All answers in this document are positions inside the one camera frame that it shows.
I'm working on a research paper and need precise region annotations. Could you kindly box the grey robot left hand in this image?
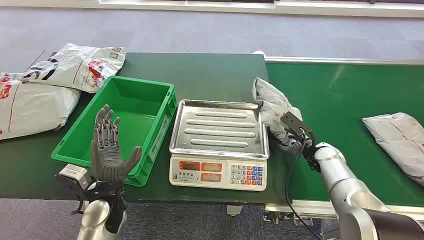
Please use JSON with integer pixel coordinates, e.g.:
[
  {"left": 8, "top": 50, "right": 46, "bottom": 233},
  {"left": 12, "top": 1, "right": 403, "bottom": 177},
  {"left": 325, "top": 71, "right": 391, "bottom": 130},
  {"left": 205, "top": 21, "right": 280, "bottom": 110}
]
[{"left": 90, "top": 104, "right": 143, "bottom": 185}]

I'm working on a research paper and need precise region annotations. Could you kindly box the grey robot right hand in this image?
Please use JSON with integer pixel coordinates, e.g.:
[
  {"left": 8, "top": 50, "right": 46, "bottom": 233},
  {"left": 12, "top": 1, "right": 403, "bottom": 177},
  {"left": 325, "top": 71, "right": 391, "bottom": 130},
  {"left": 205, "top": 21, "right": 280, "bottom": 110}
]
[{"left": 277, "top": 133, "right": 314, "bottom": 157}]

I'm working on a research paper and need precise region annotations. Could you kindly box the green plastic basket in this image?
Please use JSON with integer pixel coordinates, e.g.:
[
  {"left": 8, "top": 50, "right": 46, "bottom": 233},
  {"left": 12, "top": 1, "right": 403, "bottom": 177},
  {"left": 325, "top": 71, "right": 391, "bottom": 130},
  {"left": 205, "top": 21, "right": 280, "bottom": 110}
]
[{"left": 51, "top": 75, "right": 178, "bottom": 188}]

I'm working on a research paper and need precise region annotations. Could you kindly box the white electronic weighing scale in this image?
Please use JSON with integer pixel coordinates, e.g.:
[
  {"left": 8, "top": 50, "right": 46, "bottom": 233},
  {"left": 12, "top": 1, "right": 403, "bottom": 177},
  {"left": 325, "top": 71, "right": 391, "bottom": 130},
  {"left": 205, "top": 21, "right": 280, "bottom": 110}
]
[{"left": 168, "top": 99, "right": 270, "bottom": 192}]

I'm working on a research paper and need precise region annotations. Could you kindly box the large white mailer package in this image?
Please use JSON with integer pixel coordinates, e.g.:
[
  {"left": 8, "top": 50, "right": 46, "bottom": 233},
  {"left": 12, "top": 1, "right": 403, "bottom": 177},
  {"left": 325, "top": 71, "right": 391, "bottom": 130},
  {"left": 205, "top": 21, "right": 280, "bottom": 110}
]
[{"left": 0, "top": 72, "right": 81, "bottom": 141}]

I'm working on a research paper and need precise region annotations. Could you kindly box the white mailer package black print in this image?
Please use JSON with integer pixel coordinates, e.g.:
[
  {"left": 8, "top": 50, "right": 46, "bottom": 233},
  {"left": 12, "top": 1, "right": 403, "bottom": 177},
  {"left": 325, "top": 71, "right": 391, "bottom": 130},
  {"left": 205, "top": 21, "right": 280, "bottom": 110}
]
[{"left": 20, "top": 43, "right": 127, "bottom": 94}]

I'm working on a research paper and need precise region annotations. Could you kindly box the grey mailer package red print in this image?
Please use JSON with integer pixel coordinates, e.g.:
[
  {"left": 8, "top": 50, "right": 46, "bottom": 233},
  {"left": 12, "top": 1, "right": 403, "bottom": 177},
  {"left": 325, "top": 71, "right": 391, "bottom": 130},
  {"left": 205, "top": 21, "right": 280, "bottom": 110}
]
[{"left": 361, "top": 112, "right": 424, "bottom": 187}]

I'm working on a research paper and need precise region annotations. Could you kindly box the green conveyor belt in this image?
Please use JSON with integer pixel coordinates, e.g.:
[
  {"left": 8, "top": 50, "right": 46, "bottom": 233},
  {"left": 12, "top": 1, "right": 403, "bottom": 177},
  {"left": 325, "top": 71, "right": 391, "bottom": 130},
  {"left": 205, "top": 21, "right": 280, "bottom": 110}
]
[{"left": 251, "top": 50, "right": 424, "bottom": 229}]

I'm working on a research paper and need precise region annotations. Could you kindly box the white table foot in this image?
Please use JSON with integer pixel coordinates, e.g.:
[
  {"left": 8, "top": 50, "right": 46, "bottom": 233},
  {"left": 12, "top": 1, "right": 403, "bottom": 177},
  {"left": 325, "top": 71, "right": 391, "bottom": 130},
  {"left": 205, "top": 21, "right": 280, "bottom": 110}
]
[{"left": 226, "top": 204, "right": 243, "bottom": 217}]

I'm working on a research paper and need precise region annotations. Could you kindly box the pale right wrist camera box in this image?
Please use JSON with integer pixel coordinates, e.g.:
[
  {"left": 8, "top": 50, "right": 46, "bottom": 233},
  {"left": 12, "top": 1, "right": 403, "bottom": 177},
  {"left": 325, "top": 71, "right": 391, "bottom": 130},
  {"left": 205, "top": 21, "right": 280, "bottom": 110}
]
[{"left": 280, "top": 111, "right": 316, "bottom": 141}]

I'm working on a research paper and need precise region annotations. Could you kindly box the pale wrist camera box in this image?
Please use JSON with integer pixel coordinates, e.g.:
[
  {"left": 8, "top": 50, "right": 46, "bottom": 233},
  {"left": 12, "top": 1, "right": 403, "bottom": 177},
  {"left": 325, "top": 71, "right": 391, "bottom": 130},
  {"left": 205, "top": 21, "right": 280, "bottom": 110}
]
[
  {"left": 280, "top": 111, "right": 316, "bottom": 141},
  {"left": 54, "top": 163, "right": 93, "bottom": 192}
]

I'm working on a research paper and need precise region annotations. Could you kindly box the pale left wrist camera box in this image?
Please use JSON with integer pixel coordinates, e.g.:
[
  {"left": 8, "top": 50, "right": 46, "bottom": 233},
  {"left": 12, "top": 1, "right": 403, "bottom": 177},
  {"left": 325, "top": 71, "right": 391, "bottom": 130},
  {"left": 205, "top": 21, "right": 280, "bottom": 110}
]
[{"left": 54, "top": 163, "right": 93, "bottom": 192}]

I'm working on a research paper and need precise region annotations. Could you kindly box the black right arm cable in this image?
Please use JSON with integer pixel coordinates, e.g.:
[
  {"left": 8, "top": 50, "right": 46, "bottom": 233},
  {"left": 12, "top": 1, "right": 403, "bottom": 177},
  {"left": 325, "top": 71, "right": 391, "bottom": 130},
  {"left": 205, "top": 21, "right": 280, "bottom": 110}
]
[{"left": 284, "top": 132, "right": 324, "bottom": 240}]

